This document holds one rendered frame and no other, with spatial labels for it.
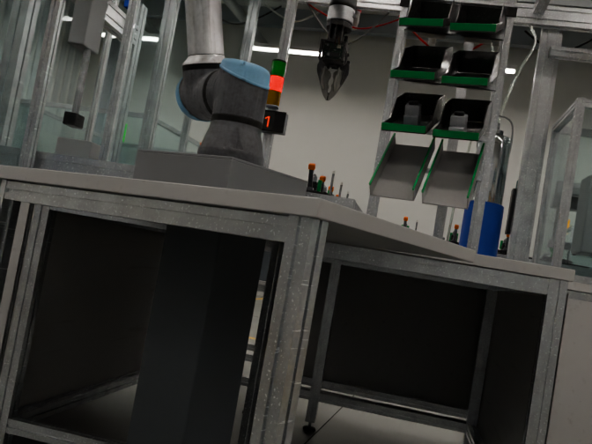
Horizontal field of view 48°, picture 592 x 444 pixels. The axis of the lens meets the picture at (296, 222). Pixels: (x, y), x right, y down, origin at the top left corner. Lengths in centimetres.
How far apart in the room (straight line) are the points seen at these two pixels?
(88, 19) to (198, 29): 116
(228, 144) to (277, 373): 59
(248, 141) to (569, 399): 158
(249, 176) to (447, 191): 74
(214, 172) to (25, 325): 90
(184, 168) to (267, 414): 62
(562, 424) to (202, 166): 166
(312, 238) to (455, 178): 107
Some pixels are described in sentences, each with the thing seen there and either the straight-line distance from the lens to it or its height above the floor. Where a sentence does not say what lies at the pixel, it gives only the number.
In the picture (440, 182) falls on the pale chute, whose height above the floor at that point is 106.
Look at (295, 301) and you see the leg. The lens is 99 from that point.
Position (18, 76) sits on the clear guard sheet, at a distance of 224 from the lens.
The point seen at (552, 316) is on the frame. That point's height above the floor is 74.
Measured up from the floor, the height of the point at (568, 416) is 40.
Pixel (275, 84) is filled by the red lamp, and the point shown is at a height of 133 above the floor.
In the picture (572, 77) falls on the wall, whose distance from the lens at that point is 1323.
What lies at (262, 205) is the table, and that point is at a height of 84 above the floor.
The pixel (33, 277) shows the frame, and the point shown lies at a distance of 205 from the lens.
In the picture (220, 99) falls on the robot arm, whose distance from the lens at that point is 147.
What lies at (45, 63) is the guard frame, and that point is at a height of 122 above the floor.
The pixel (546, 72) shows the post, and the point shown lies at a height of 180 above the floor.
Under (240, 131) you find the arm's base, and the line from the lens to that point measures 144.
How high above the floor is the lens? 76
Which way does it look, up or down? 3 degrees up
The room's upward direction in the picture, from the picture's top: 10 degrees clockwise
